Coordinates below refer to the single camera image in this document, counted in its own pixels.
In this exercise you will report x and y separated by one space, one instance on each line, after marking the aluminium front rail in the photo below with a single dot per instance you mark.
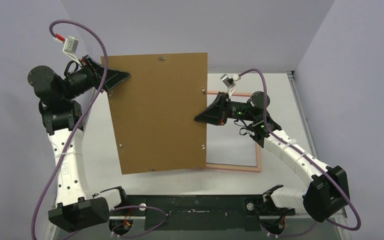
99 210

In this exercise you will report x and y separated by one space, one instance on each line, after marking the pink wooden picture frame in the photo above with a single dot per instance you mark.
241 167

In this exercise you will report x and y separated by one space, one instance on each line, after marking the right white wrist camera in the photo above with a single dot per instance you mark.
230 82

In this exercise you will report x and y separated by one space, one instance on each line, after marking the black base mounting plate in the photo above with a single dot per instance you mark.
192 222

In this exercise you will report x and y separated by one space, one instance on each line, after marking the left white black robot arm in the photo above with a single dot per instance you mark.
63 121

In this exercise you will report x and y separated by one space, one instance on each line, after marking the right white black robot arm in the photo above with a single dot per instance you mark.
326 186

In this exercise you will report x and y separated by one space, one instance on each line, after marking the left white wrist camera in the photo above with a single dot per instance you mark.
70 45

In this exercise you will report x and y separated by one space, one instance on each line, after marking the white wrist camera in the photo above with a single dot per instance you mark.
70 45
230 82

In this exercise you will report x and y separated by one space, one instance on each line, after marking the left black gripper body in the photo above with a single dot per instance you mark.
80 81

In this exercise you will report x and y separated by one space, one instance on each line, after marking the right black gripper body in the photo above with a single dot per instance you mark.
224 109

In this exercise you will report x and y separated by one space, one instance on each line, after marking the brown cardboard backing board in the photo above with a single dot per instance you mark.
153 111

